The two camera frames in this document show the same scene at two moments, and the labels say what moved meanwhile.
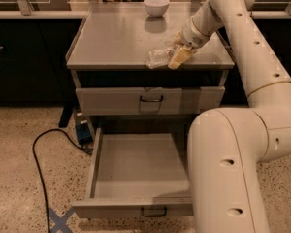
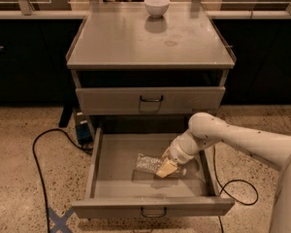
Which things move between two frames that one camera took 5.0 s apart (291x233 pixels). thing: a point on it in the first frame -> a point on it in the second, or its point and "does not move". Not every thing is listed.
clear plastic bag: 158,55 -> 144,161
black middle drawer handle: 153,216 does not move
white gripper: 193,36 -> 178,153
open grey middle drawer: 138,175 does not move
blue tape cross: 60,222 does not move
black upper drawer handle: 150,100 does not move
